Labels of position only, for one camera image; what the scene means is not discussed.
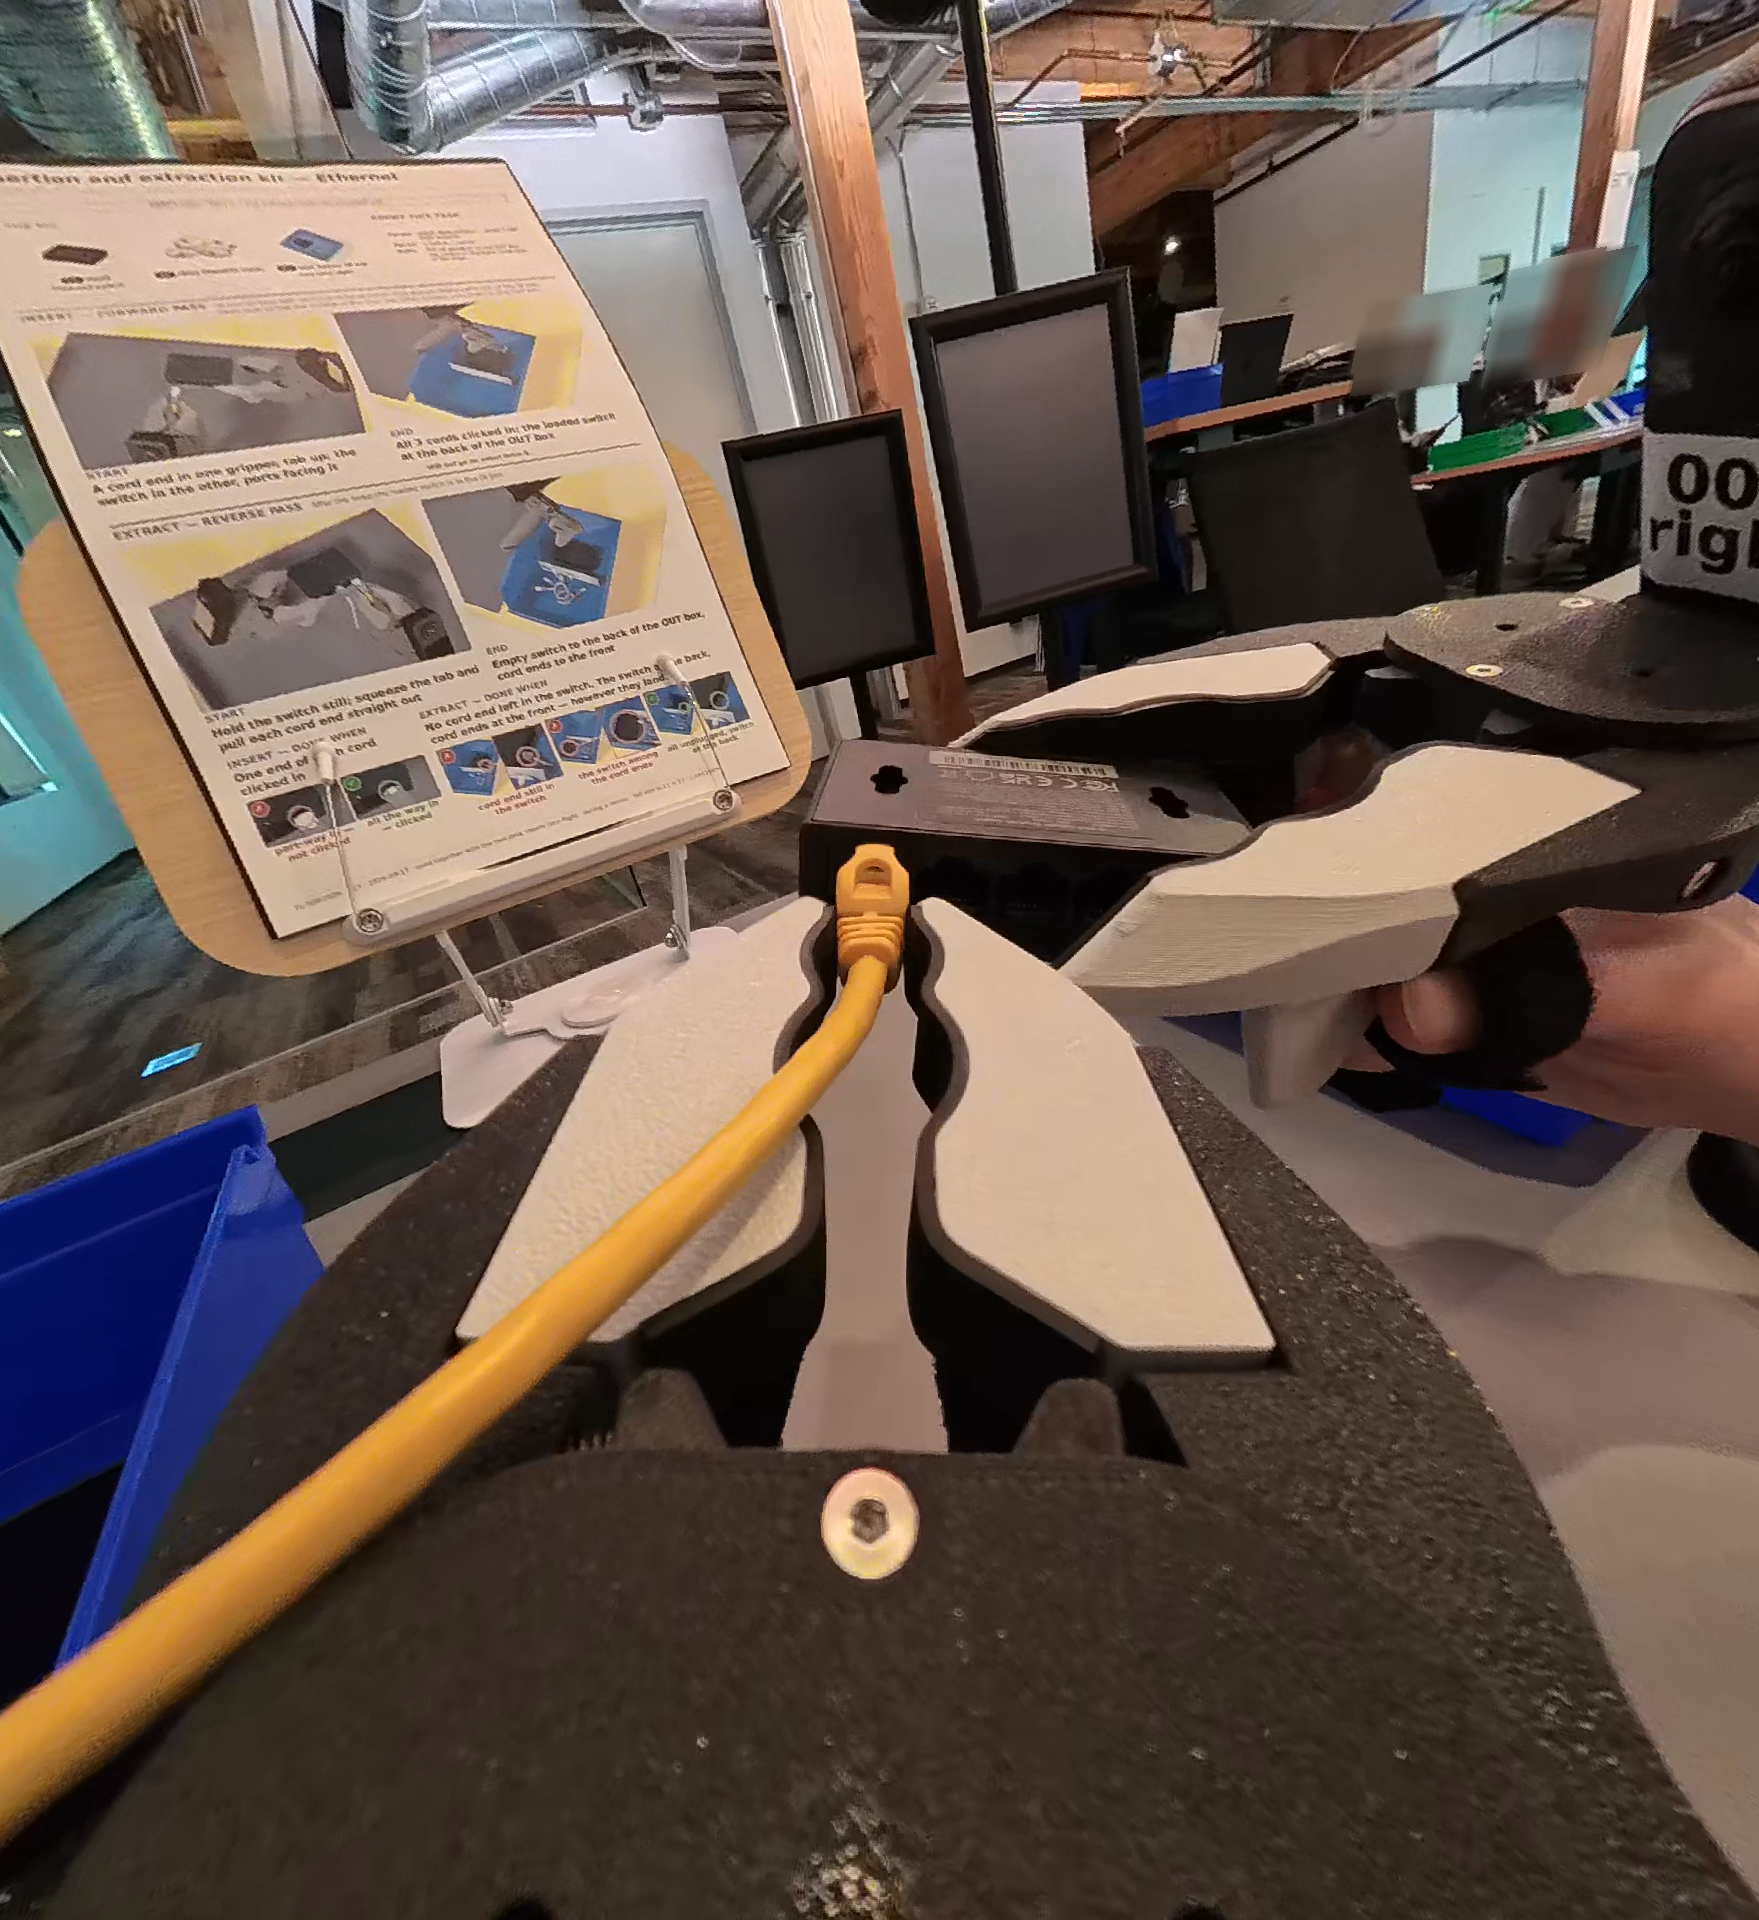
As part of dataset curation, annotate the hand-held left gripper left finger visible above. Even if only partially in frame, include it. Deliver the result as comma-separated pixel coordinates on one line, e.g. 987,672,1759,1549
461,902,857,1412

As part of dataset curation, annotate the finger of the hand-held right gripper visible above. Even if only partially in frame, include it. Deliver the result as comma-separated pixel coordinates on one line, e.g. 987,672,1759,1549
1065,744,1643,1108
952,637,1333,764

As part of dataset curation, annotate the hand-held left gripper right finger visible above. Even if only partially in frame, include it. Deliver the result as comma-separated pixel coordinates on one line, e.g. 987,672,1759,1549
904,895,1288,1412

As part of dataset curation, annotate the wooden pillar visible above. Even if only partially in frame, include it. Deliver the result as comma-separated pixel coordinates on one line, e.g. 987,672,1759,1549
767,0,981,747

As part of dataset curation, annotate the black office chair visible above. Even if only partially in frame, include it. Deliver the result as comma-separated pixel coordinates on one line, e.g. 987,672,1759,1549
1181,399,1448,637

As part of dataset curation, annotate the white stand base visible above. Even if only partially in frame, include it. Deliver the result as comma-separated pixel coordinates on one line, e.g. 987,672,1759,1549
437,926,706,1132

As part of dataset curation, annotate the yellow ethernet cable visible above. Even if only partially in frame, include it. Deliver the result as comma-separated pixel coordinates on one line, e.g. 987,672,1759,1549
0,846,912,1910

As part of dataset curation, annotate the printed instruction poster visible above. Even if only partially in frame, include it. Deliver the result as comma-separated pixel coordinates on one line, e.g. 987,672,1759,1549
0,156,795,942

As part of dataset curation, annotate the green-topped table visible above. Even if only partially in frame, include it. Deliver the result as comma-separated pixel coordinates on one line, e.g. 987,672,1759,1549
1420,405,1652,488

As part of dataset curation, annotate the black network switch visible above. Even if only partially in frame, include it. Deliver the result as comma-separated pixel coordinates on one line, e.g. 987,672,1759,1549
798,741,1260,968

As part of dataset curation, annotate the person's right hand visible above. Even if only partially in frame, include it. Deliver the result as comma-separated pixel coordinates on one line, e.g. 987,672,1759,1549
1373,895,1759,1181

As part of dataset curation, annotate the black pole with round top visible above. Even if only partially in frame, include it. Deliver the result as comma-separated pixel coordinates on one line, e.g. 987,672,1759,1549
952,0,1024,297

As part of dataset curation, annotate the silver ventilation duct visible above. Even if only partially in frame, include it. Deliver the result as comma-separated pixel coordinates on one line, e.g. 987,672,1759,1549
0,0,821,156

